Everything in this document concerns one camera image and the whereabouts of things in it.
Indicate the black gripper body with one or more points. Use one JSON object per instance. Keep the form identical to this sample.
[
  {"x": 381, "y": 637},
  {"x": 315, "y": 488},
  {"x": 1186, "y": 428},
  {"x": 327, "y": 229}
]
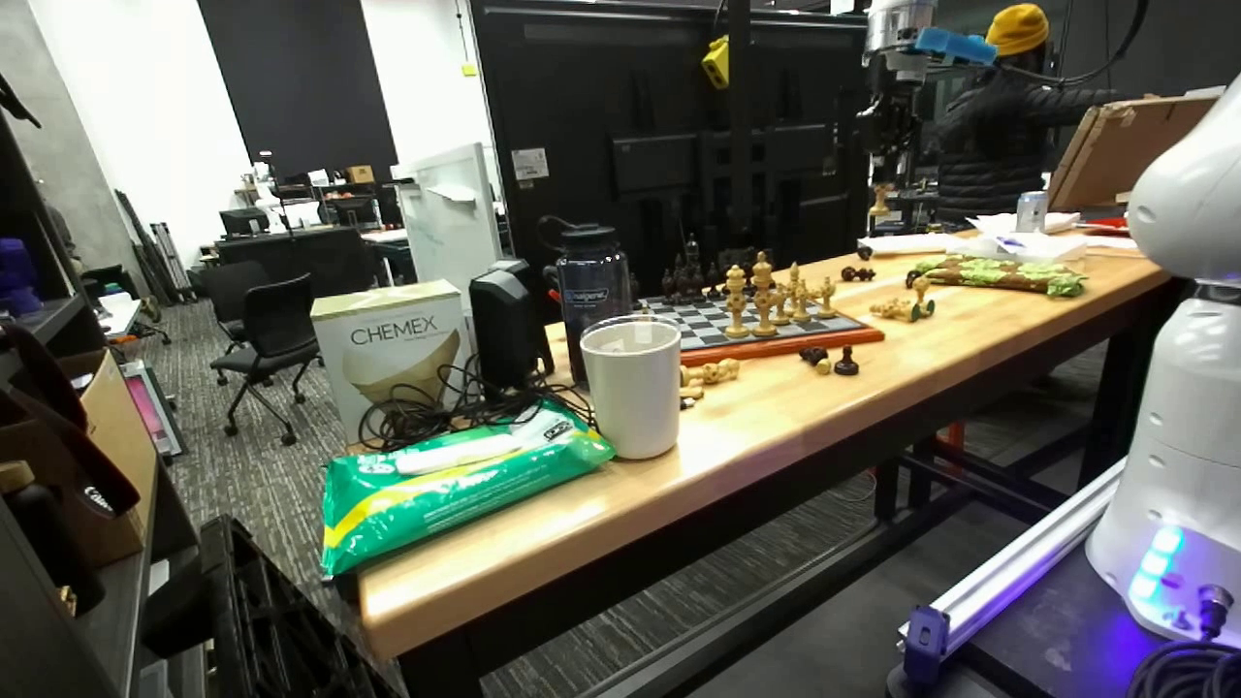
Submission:
[{"x": 906, "y": 91}]

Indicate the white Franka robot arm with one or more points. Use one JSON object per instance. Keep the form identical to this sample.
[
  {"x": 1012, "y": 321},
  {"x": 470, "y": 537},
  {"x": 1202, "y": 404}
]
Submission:
[{"x": 1177, "y": 389}]

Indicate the dark brown chess piece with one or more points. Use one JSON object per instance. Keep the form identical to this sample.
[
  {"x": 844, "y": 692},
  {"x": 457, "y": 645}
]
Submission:
[
  {"x": 854, "y": 264},
  {"x": 848, "y": 361},
  {"x": 813, "y": 356}
]

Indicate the brown wooden board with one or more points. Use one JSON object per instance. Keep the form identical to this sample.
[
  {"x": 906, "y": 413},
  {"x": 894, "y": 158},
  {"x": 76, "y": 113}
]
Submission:
[{"x": 1127, "y": 148}]

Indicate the wooden framed chess board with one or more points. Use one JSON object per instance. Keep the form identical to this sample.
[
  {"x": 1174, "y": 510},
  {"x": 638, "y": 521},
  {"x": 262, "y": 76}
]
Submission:
[{"x": 826, "y": 336}]

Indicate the person in dark jacket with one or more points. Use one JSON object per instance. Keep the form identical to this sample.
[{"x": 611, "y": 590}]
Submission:
[{"x": 1003, "y": 142}]

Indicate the yellow beanie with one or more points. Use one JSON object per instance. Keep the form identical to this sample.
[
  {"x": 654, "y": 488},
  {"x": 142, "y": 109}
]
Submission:
[{"x": 1016, "y": 27}]

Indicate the clear plastic bottle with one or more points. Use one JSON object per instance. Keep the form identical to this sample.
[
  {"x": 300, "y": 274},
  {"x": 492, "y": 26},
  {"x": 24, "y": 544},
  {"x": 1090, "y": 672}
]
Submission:
[{"x": 1030, "y": 212}]

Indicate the yellow triangular hanging tag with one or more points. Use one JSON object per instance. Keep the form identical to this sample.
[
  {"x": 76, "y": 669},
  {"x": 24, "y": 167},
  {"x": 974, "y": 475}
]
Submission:
[{"x": 715, "y": 64}]

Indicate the large black display panel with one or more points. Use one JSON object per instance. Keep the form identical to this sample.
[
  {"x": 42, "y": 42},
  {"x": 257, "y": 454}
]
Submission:
[{"x": 646, "y": 104}]

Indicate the dark glass jar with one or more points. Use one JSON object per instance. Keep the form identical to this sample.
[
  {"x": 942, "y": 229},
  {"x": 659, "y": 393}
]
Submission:
[{"x": 589, "y": 294}]

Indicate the white paper label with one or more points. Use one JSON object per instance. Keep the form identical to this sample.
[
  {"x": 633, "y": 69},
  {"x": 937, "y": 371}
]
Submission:
[{"x": 528, "y": 164}]

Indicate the black coffee grinder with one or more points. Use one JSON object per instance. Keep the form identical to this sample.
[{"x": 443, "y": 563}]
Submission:
[{"x": 505, "y": 325}]

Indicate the white Chemex filter box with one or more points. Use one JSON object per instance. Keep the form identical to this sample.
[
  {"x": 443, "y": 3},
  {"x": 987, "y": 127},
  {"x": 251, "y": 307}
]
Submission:
[{"x": 389, "y": 343}]

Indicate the green wipes pack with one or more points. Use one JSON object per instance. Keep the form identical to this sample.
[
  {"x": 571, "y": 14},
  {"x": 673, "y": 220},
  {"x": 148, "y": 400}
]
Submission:
[{"x": 452, "y": 488}]

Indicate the dark office desk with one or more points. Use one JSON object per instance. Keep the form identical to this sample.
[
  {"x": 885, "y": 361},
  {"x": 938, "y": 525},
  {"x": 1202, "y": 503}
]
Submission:
[{"x": 311, "y": 254}]

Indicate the black office chair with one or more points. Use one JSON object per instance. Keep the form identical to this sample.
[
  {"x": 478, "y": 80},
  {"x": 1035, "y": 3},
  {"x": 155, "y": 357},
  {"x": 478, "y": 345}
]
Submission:
[{"x": 274, "y": 331}]

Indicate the pink white light bar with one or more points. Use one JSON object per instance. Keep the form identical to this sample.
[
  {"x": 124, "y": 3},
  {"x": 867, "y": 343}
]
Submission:
[{"x": 152, "y": 409}]

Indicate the brown cardboard box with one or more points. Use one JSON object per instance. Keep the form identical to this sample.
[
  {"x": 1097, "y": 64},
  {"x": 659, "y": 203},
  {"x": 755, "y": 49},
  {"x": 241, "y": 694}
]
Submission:
[{"x": 117, "y": 453}]

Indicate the black metal table frame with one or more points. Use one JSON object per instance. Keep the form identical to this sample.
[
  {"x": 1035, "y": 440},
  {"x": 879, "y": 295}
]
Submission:
[{"x": 826, "y": 557}]

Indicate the aluminium rail blue end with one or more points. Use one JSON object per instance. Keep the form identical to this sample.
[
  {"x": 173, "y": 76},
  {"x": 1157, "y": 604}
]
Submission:
[{"x": 1003, "y": 577}]

